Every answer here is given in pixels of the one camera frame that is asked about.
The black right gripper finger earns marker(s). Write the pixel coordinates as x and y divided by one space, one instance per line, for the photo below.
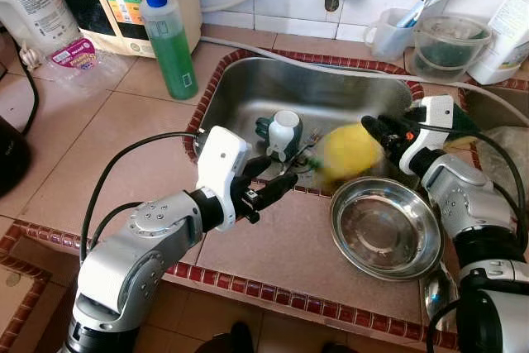
390 149
378 126

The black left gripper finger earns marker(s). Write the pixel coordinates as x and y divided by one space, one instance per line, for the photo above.
258 171
277 191

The yellow plastic bowl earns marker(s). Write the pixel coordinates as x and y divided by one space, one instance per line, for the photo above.
351 155

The teal mug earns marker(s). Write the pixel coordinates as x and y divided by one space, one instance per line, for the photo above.
281 134

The steel fork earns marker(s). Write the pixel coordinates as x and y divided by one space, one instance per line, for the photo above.
312 140

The stainless steel bowl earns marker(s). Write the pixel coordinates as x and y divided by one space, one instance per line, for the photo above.
384 229

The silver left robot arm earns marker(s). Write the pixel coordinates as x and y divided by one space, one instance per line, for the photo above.
124 262

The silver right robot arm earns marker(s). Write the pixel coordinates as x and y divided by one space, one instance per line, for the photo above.
455 196

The green and yellow sponge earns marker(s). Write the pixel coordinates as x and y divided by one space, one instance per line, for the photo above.
467 128

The clear toothbrush cup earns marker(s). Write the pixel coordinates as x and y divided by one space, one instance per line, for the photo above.
384 39

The clear plastic container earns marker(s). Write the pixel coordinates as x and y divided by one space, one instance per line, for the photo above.
450 51

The clear plastic bag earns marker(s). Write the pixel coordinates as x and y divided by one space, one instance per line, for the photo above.
508 159

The green dish soap bottle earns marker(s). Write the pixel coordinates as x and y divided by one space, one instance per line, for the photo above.
173 55

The white bottle with yellow cap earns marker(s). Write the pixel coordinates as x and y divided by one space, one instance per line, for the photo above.
508 31

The clear packaging with pink label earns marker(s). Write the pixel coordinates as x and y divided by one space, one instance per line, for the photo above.
74 59

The black kettle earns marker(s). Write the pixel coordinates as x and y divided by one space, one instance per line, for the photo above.
12 159

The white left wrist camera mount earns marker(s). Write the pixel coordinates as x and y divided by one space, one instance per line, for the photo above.
219 163

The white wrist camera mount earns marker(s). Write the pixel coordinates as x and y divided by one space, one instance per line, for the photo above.
219 163
436 112

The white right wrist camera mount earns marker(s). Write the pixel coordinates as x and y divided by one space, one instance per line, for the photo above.
436 112

